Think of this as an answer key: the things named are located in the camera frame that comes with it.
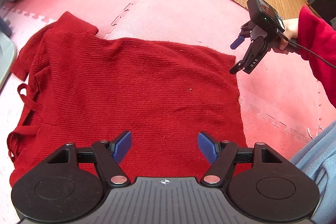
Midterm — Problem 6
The red knit sweater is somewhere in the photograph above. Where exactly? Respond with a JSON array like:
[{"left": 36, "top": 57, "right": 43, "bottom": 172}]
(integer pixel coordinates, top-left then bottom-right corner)
[{"left": 7, "top": 11, "right": 248, "bottom": 188}]

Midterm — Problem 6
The person's right hand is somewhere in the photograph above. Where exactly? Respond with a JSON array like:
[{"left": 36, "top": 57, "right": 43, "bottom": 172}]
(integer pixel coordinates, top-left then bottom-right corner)
[{"left": 278, "top": 18, "right": 300, "bottom": 50}]

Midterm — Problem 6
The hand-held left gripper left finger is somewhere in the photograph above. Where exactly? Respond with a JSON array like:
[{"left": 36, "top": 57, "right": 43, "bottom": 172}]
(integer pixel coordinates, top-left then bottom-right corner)
[{"left": 46, "top": 130, "right": 132, "bottom": 186}]

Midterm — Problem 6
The person's light blue trouser leg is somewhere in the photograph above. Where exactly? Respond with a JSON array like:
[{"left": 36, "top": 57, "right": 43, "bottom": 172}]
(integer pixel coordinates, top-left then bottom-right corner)
[{"left": 289, "top": 119, "right": 336, "bottom": 224}]

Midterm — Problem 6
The pink foam floor mat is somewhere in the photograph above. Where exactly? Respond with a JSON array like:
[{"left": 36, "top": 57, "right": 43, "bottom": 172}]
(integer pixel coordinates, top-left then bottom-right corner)
[{"left": 0, "top": 1, "right": 59, "bottom": 224}]

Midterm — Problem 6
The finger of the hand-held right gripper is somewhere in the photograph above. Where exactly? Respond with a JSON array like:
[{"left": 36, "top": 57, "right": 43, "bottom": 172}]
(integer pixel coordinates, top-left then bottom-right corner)
[
  {"left": 230, "top": 20, "right": 257, "bottom": 49},
  {"left": 229, "top": 49, "right": 264, "bottom": 74}
]

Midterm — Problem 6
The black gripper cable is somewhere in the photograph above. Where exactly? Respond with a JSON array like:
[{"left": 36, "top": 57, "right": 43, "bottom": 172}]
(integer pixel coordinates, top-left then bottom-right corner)
[{"left": 276, "top": 29, "right": 336, "bottom": 69}]

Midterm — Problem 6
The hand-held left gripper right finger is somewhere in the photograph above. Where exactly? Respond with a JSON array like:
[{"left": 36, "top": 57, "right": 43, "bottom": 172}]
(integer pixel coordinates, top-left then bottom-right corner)
[{"left": 197, "top": 131, "right": 290, "bottom": 186}]

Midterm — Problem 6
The person's right forearm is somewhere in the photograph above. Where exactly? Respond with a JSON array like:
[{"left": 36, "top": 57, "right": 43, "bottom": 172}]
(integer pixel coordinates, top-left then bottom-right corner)
[{"left": 297, "top": 6, "right": 336, "bottom": 109}]

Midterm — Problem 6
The grey blue toddler swing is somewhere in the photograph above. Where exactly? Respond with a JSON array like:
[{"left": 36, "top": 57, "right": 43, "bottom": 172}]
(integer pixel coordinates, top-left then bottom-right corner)
[{"left": 0, "top": 17, "right": 16, "bottom": 88}]

